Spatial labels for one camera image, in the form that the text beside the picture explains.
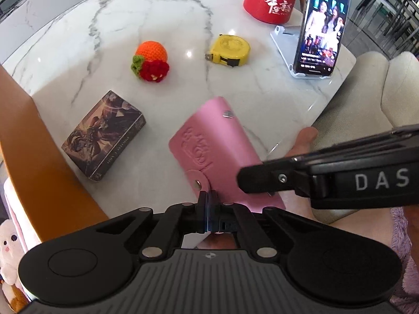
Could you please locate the orange crochet fruit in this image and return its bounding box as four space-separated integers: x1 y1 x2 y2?
131 41 170 83

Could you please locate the white and pink plush toy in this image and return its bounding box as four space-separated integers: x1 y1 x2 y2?
0 219 28 285

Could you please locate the dark printed card box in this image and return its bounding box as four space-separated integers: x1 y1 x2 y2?
62 90 146 182

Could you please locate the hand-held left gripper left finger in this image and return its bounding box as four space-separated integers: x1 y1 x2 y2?
83 191 209 260

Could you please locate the orange cardboard box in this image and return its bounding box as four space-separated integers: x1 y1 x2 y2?
0 65 110 246

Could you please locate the yellow tape measure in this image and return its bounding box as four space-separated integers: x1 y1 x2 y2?
205 34 251 67

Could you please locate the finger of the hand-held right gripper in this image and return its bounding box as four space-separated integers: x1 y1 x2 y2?
237 158 315 197

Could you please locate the black chair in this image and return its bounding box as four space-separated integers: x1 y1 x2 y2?
352 0 419 53

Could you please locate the pink card holder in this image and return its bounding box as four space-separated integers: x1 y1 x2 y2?
168 96 286 215

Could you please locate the clear phone stand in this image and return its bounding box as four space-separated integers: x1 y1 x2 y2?
270 24 341 80

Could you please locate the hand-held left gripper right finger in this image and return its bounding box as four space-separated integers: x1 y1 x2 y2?
209 192 315 259

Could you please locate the smartphone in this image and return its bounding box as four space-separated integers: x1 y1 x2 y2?
292 0 352 76

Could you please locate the purple fuzzy cushion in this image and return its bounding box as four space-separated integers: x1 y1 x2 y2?
389 208 419 306

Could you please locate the person's leg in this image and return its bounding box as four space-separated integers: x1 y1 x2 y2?
196 127 408 251

